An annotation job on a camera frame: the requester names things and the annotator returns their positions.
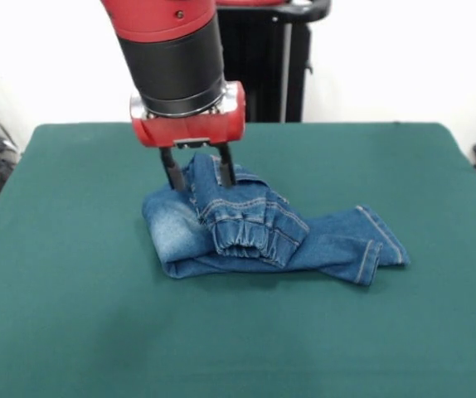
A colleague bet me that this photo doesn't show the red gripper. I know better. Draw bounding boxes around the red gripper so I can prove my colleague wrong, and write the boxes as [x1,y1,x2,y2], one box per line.
[129,81,247,192]

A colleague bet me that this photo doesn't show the blue denim jeans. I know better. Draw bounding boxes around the blue denim jeans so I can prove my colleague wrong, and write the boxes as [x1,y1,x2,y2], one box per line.
[142,152,411,289]

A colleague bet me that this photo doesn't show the dark green table cloth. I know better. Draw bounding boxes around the dark green table cloth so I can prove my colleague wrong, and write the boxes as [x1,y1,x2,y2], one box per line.
[0,121,476,398]

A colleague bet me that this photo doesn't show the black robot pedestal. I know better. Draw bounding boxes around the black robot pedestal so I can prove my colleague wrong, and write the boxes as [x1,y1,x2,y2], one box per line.
[215,0,333,124]

